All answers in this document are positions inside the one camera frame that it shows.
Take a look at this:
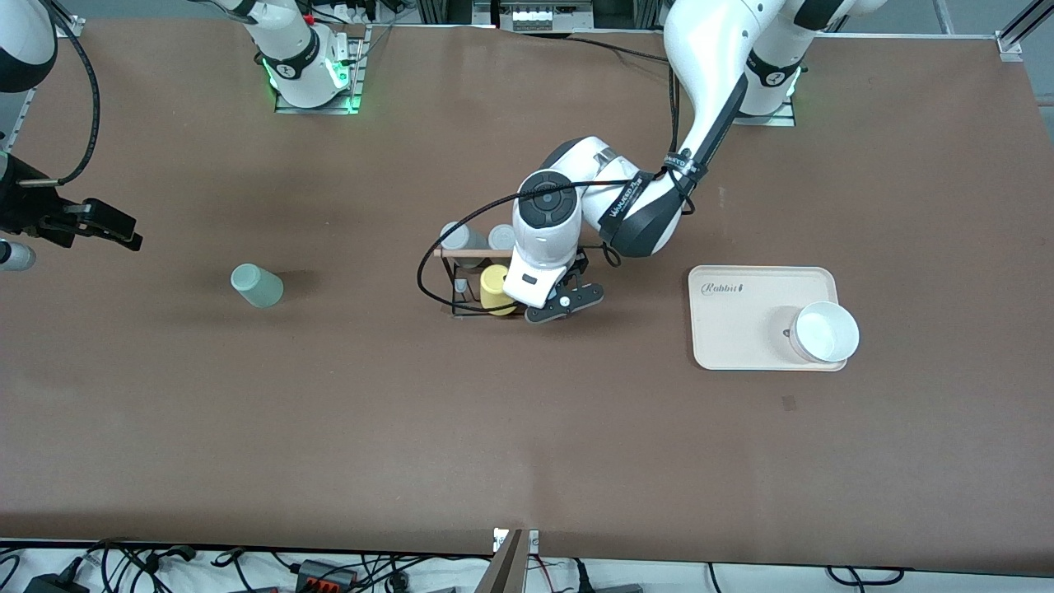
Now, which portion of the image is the pale green cup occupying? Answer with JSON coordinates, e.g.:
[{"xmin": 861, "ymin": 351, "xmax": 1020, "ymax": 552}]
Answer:
[{"xmin": 231, "ymin": 264, "xmax": 285, "ymax": 309}]

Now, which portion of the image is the yellow cup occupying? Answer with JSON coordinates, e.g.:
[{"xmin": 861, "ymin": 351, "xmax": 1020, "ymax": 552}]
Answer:
[{"xmin": 480, "ymin": 264, "xmax": 520, "ymax": 316}]

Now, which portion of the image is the cream plastic tray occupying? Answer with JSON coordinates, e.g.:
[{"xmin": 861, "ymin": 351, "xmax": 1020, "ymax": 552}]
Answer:
[{"xmin": 688, "ymin": 264, "xmax": 849, "ymax": 372}]

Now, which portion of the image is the white bowl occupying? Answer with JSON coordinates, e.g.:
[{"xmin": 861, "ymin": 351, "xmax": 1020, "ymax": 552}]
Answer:
[{"xmin": 789, "ymin": 301, "xmax": 860, "ymax": 364}]

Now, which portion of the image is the white grilled equipment box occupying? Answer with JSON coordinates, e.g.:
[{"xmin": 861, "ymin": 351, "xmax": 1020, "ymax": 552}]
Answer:
[{"xmin": 498, "ymin": 0, "xmax": 595, "ymax": 32}]

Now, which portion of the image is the black power adapter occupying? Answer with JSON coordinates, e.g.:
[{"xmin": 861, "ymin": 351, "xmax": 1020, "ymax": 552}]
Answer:
[{"xmin": 23, "ymin": 572, "xmax": 90, "ymax": 593}]

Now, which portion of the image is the power strip with orange switches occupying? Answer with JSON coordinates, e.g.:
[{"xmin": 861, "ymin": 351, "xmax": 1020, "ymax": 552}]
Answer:
[{"xmin": 295, "ymin": 558, "xmax": 361, "ymax": 593}]

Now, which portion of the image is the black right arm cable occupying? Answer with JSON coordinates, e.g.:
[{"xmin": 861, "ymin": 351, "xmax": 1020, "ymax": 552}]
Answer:
[{"xmin": 16, "ymin": 0, "xmax": 101, "ymax": 186}]

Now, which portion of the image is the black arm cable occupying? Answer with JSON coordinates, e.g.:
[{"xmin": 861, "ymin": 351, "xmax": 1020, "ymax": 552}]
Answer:
[
  {"xmin": 416, "ymin": 70, "xmax": 701, "ymax": 315},
  {"xmin": 16, "ymin": 0, "xmax": 101, "ymax": 186}
]

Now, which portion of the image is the aluminium frame rail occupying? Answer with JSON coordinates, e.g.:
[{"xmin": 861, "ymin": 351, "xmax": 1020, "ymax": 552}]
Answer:
[
  {"xmin": 4, "ymin": 15, "xmax": 86, "ymax": 149},
  {"xmin": 995, "ymin": 0, "xmax": 1054, "ymax": 63}
]

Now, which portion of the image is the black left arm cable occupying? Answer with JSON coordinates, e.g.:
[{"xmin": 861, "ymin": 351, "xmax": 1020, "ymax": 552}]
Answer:
[{"xmin": 416, "ymin": 70, "xmax": 701, "ymax": 315}]

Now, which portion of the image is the black table cable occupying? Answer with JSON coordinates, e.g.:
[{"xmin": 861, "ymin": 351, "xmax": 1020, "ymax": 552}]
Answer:
[{"xmin": 568, "ymin": 33, "xmax": 669, "ymax": 65}]

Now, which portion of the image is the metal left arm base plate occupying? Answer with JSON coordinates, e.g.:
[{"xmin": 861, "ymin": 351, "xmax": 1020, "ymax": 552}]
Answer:
[{"xmin": 733, "ymin": 74, "xmax": 797, "ymax": 127}]

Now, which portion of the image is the silver mount bracket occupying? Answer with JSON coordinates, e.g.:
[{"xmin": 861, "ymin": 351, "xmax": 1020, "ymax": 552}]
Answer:
[{"xmin": 492, "ymin": 527, "xmax": 540, "ymax": 554}]

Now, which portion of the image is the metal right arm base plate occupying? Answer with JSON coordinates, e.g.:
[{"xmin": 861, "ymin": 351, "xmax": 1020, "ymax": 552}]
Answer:
[{"xmin": 274, "ymin": 25, "xmax": 365, "ymax": 114}]

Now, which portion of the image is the brown camera mount post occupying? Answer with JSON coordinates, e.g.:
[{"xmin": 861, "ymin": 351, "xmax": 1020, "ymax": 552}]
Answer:
[{"xmin": 473, "ymin": 530, "xmax": 528, "ymax": 593}]

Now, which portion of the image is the black floor cable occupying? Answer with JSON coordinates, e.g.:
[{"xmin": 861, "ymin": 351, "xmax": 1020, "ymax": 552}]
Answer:
[{"xmin": 826, "ymin": 565, "xmax": 907, "ymax": 587}]

